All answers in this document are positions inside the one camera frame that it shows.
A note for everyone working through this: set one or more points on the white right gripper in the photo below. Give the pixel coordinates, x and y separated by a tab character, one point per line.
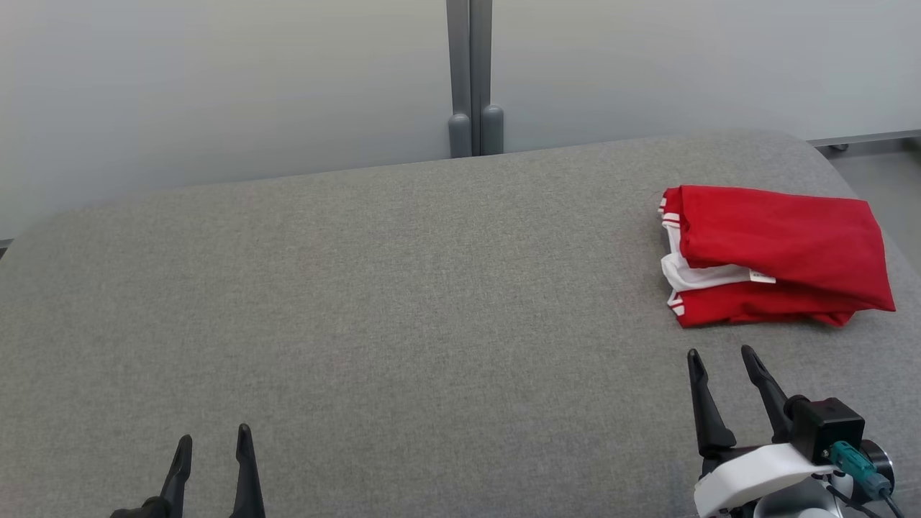
755	475

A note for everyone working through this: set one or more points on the grey fabric sofa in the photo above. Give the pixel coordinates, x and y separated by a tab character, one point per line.
396	324

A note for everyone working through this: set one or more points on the small grey caster wheel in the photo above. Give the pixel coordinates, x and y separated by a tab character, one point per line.
838	147

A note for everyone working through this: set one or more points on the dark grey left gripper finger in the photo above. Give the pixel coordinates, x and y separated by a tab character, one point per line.
247	475
178	475

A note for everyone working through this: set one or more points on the red basketball jersey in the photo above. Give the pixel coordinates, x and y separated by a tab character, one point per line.
777	230

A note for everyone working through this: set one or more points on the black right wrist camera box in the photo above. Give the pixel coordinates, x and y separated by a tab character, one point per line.
827	424

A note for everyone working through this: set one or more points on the red shorts white trim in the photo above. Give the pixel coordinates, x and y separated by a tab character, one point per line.
763	306

